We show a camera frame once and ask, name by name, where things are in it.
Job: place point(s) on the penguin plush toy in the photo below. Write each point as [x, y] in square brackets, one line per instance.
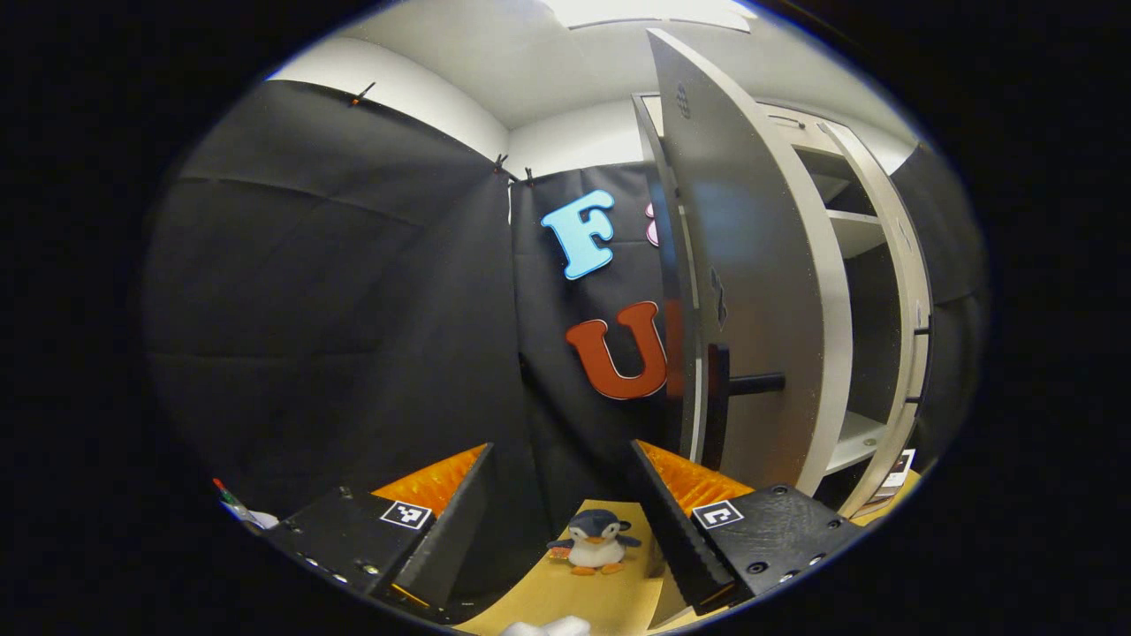
[594, 541]

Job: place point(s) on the stack of books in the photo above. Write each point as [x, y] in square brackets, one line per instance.
[897, 473]

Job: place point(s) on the grey cabinet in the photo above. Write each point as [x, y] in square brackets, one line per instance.
[870, 353]

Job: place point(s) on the small red green object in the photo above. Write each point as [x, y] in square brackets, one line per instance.
[237, 508]

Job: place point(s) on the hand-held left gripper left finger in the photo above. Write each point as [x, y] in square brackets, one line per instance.
[442, 539]

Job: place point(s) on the grey cabinet door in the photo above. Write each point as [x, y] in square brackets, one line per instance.
[910, 265]
[751, 265]

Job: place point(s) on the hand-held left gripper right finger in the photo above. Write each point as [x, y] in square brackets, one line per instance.
[676, 530]

